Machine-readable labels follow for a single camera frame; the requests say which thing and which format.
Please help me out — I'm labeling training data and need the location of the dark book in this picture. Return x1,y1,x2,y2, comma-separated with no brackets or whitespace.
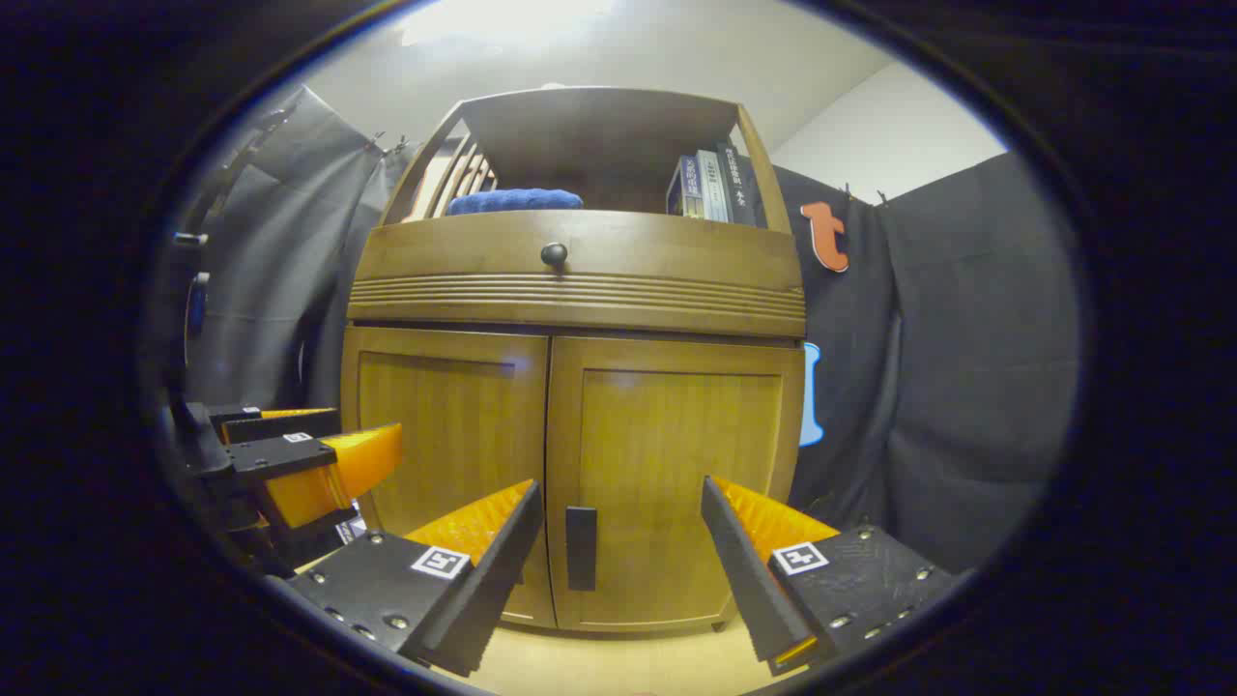
715,142,760,226

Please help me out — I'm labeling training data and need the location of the wooden double-door shoe cabinet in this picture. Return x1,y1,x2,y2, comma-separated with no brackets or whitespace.
340,85,808,634

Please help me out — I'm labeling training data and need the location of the blue book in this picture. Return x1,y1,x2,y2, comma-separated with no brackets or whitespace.
667,155,702,218

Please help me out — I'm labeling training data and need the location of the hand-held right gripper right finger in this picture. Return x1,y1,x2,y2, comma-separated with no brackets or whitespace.
701,475,958,676

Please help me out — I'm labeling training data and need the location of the grey book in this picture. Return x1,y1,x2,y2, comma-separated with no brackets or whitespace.
696,148,731,221

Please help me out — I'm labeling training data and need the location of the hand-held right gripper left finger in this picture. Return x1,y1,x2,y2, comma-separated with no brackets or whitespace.
288,478,545,678

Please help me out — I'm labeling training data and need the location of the black door handle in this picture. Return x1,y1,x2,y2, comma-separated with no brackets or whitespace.
565,506,597,592

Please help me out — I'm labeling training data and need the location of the wooden cabinet door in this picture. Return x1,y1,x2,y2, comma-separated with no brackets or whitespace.
547,333,805,632
340,326,557,629

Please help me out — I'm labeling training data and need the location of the blue folded towel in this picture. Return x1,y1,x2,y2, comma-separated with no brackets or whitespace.
446,188,585,217

